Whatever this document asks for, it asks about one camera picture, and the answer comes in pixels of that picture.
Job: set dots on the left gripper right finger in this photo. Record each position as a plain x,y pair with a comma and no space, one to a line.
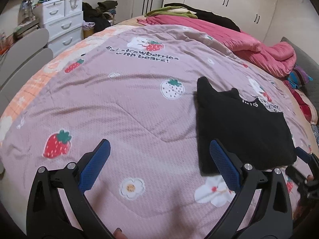
272,217

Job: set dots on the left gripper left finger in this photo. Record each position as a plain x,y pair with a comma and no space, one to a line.
46,216

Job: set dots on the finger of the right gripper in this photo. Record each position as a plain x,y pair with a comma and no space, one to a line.
296,176
311,159

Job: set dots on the black sweater with orange patches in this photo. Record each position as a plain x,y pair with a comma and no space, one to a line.
245,128

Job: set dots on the dark clothes pile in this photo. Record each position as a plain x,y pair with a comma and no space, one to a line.
100,17

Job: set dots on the red cloth at bedside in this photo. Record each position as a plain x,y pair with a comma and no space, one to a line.
302,105

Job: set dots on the colourful striped cloth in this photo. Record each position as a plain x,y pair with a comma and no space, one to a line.
298,77

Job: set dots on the grey padded headboard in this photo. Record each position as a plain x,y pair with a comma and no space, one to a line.
311,68

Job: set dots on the pink folded blanket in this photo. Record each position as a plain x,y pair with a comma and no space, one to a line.
278,60

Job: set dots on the pink strawberry print quilt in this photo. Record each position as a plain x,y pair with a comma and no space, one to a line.
137,89

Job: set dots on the grey chair back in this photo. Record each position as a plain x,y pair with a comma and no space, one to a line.
21,62

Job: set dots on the black garment on bed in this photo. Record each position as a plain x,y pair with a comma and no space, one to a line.
208,16

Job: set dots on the white drawer cabinet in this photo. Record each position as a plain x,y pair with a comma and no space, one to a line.
63,19

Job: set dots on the green garment on bed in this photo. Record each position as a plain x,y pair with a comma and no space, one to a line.
172,11

